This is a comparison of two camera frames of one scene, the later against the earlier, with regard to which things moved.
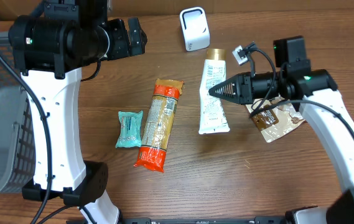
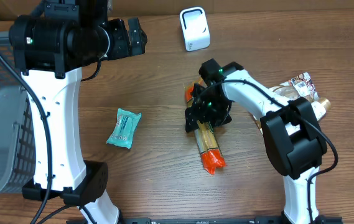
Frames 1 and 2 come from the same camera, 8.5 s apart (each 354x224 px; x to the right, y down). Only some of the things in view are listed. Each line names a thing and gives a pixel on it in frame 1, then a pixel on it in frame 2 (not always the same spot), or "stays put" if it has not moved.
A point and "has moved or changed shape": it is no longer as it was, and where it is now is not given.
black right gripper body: (251, 87) -> (219, 108)
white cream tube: (212, 119) has moved or changed shape
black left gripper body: (117, 48) stays put
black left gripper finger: (137, 37) stays put
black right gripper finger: (228, 89) -> (198, 111)
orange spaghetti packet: (158, 123) -> (204, 135)
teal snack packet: (130, 134) has moved or changed shape
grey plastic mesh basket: (6, 146) stays put
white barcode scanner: (195, 28) stays put
